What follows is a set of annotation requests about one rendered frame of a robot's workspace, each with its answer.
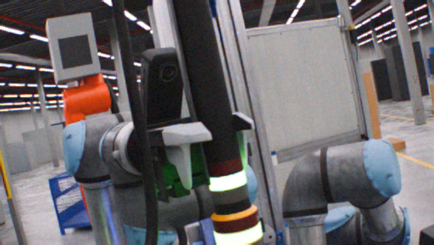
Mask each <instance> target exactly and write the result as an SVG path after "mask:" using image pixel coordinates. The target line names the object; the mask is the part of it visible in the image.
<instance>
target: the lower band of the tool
mask: <svg viewBox="0 0 434 245"><path fill-rule="evenodd" d="M256 211H257V207H256V206H255V205H252V206H251V208H249V209H247V210H246V211H243V212H239V213H236V214H232V215H226V216H220V215H216V214H215V213H213V214H212V216H211V218H212V220H214V221H218V222H223V221H231V220H236V219H242V218H244V217H247V216H250V215H252V214H254V213H255V212H256ZM259 224H260V223H258V224H257V225H256V226H254V227H252V228H250V229H247V230H244V231H241V232H237V233H243V232H246V231H249V230H251V229H253V228H255V227H257V226H258V225H259ZM214 232H215V231H214ZM215 233H217V232H215ZM237 233H217V234H219V235H232V234H237Z"/></svg>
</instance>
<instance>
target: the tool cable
mask: <svg viewBox="0 0 434 245"><path fill-rule="evenodd" d="M111 3H112V5H111V7H112V12H113V16H114V19H113V20H114V23H115V30H116V33H117V35H116V37H117V40H118V45H119V51H120V58H121V62H122V69H123V73H124V77H125V85H126V91H127V95H128V100H129V107H130V111H131V115H132V119H133V127H134V131H135V135H136V143H137V148H138V153H139V162H140V167H141V173H142V179H143V193H144V198H145V202H146V239H145V242H144V245H158V242H157V240H158V234H159V212H158V203H157V186H156V179H155V173H154V167H153V159H152V157H151V152H150V144H149V139H148V135H147V130H146V123H145V119H144V114H143V107H142V105H143V103H142V99H141V94H140V87H139V83H138V79H137V75H136V69H135V64H134V62H135V61H134V57H133V50H132V46H131V43H130V35H129V28H128V25H127V21H126V20H127V18H126V11H125V8H124V5H123V4H124V1H123V0H111Z"/></svg>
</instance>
